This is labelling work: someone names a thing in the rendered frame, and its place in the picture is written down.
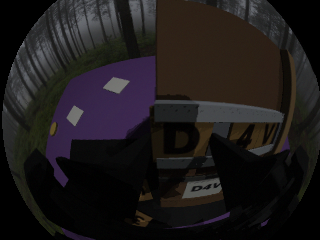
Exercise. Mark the yellow flat round disc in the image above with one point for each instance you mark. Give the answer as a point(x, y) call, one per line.
point(54, 129)

